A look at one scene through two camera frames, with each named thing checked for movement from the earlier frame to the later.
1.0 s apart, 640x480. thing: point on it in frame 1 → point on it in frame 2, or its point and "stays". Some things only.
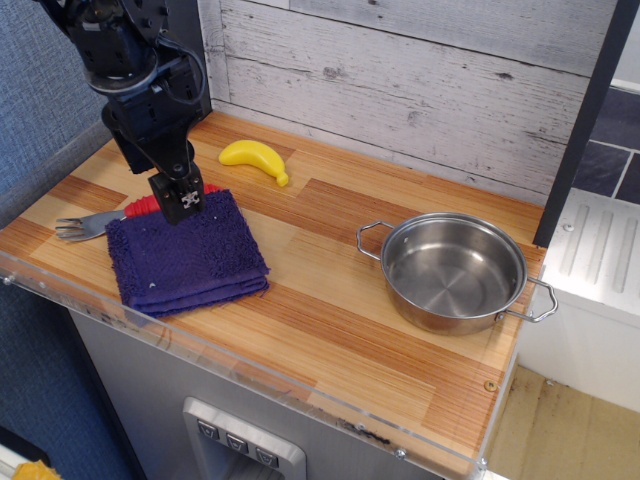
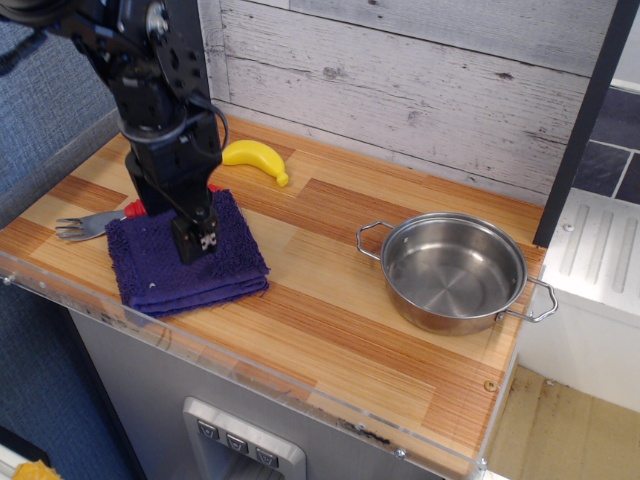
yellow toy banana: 253,153 stays
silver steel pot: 455,273 stays
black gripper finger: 191,193 → 208,236
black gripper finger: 170,193 → 188,240
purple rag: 166,269 stays
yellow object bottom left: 35,471 stays
